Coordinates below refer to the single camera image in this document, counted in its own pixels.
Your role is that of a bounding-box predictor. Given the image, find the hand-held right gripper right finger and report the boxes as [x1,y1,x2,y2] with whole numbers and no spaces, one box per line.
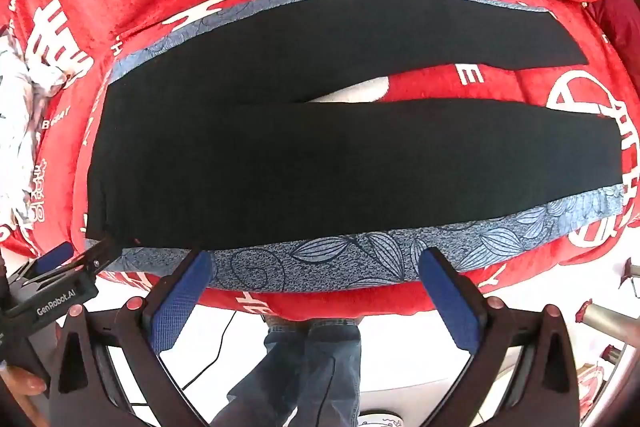
[417,247,590,427]

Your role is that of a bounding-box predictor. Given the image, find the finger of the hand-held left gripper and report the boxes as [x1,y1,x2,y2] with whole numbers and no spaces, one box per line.
[64,238,124,276]
[31,241,77,276]

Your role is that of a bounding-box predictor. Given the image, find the black pants with patterned trim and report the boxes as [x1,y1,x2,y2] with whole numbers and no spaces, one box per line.
[85,0,626,295]

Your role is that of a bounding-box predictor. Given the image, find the person's legs in jeans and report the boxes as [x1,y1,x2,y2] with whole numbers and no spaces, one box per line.
[209,314,364,427]

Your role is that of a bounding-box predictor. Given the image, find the black cable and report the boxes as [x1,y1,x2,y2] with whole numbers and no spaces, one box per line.
[127,307,239,408]

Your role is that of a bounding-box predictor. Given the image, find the grey metal frame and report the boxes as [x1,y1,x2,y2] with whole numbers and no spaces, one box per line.
[574,257,640,364]

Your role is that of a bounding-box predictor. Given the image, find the red and white printed item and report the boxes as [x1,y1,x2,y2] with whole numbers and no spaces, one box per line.
[574,361,618,424]

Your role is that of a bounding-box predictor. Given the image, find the white patterned cloth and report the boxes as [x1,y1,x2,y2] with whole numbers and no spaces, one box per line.
[0,26,53,230]

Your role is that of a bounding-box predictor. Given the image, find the white slipper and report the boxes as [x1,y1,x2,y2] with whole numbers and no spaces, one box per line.
[357,411,407,427]

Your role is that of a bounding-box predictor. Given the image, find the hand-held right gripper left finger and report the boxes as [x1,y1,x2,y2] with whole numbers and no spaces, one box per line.
[48,249,217,427]

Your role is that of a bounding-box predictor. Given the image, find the dark red pillow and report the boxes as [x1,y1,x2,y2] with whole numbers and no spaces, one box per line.
[584,0,640,75]

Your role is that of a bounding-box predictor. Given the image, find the person's left hand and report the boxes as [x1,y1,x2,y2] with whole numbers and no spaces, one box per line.
[0,363,49,398]

